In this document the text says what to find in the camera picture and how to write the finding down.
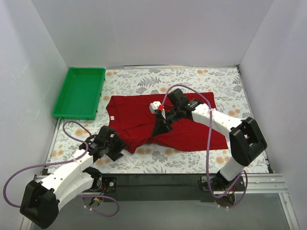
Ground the red t shirt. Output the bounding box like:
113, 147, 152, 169
106, 92, 228, 154

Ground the green plastic tray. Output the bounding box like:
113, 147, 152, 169
52, 67, 106, 120

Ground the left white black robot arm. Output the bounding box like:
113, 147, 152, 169
20, 126, 126, 229

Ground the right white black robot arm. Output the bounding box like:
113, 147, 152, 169
149, 88, 267, 192

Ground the floral patterned table mat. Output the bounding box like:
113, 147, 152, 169
48, 68, 252, 173

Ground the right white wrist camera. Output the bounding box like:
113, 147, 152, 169
149, 101, 166, 119

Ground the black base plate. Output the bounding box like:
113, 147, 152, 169
95, 173, 238, 202

